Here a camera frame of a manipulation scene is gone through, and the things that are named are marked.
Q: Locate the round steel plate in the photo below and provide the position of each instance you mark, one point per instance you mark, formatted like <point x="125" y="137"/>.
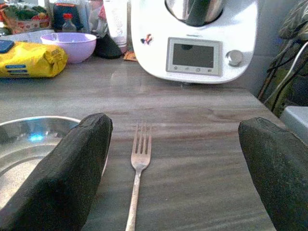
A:
<point x="21" y="154"/>

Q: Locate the white kitchen cooking machine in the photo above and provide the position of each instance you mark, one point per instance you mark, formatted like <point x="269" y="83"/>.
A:
<point x="195" y="41"/>

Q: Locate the white tall tube container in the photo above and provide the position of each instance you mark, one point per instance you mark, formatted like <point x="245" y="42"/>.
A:
<point x="116" y="21"/>

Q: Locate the clear plastic bag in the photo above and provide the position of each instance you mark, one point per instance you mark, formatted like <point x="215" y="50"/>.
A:
<point x="96" y="16"/>

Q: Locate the camouflage clothed person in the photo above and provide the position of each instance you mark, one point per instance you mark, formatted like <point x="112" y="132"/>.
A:
<point x="288" y="65"/>

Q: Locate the lilac plastic bowl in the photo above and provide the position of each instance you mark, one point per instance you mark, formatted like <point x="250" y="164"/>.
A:
<point x="72" y="45"/>

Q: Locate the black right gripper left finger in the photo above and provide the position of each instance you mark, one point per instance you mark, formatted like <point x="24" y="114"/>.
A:
<point x="62" y="173"/>

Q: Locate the yellow food package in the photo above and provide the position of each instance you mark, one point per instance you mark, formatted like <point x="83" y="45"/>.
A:
<point x="29" y="60"/>

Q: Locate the silver metal fork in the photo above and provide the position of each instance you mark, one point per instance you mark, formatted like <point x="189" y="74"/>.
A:
<point x="138" y="173"/>

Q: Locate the pale grey box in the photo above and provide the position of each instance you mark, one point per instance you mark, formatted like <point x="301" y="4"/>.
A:
<point x="297" y="120"/>

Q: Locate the dark jar with orange lid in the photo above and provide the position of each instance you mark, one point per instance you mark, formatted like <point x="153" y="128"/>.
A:
<point x="64" y="12"/>

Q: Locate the orange paper card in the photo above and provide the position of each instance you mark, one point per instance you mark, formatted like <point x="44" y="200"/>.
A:
<point x="129" y="55"/>

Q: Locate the small red-capped bottle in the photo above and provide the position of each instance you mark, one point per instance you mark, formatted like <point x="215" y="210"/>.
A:
<point x="69" y="24"/>

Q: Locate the black rounded pouch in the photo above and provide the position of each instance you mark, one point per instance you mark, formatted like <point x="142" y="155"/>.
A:
<point x="108" y="48"/>

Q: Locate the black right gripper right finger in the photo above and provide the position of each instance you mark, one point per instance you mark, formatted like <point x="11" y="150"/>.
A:
<point x="276" y="173"/>

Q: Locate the colourful vegetable food box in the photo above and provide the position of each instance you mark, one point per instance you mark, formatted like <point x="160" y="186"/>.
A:
<point x="26" y="18"/>

